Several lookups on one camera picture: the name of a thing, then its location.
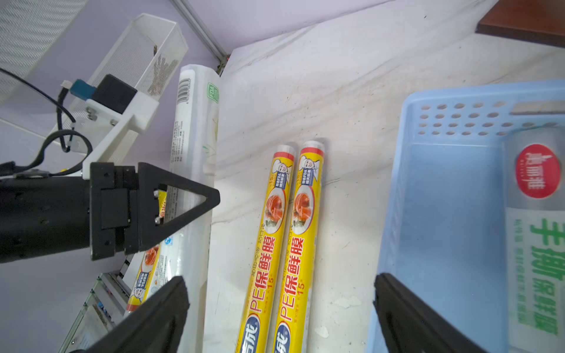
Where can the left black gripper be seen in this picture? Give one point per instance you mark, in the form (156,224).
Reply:
(55,214)

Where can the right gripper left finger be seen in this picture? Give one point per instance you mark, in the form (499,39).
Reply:
(156,326)

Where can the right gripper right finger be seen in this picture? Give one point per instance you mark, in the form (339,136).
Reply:
(409,325)

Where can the light blue plastic basket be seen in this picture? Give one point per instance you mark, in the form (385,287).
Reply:
(444,229)

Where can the white roll grape picture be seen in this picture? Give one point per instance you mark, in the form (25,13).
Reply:
(193,156)

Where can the white roll red oval label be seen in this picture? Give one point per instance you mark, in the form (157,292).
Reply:
(534,211)

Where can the yellow wrap roll far left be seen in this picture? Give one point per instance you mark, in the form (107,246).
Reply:
(144,279)

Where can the yellow wrap roll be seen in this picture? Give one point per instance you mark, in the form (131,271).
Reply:
(256,316)
(291,331)
(144,279)

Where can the yellow wrap roll right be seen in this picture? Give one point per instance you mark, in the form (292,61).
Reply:
(291,331)

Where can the white mesh two-tier shelf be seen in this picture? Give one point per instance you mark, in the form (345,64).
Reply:
(44,43)

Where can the brown wooden display stand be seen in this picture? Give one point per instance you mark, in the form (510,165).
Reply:
(533,21)

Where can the aluminium rail bench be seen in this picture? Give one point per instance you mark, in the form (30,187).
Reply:
(103,309)

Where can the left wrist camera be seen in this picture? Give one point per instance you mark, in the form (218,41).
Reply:
(118,113)

